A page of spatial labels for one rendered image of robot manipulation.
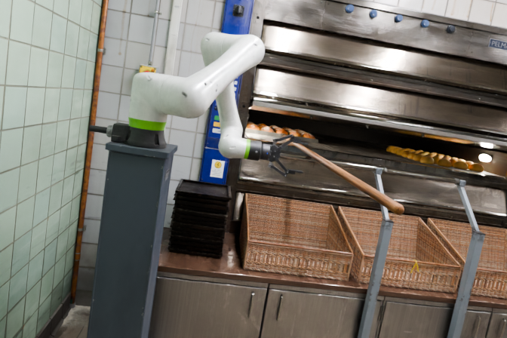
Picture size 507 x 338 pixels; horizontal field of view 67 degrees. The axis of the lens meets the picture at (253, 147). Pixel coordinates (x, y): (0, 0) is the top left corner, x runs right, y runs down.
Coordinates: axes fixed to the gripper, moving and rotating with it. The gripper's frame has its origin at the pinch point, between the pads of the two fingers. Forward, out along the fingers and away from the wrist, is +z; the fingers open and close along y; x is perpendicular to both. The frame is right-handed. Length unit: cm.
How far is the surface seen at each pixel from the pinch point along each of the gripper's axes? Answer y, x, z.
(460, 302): 60, 6, 92
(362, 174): 12, -56, 55
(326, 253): 47, -5, 22
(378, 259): 42, 6, 44
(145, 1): -67, -54, -91
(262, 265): 58, -5, -9
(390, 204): 0, 76, 7
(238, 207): 44, -54, -20
